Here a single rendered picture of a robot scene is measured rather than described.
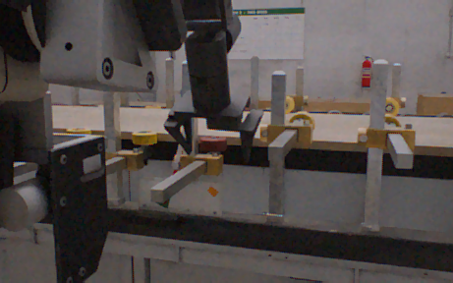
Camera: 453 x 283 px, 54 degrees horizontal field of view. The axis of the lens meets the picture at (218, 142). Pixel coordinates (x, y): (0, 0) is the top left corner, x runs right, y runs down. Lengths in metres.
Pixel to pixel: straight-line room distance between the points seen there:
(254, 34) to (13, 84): 8.16
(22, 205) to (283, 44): 8.04
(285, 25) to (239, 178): 7.05
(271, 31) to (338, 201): 7.14
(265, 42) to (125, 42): 8.11
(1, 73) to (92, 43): 0.10
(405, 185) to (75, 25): 1.22
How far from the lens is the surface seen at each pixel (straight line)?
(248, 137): 0.64
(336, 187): 1.44
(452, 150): 1.41
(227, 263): 1.37
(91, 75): 0.32
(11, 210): 0.48
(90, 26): 0.33
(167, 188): 1.00
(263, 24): 8.49
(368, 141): 1.18
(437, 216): 1.48
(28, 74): 0.43
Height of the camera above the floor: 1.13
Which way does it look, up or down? 10 degrees down
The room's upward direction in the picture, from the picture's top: straight up
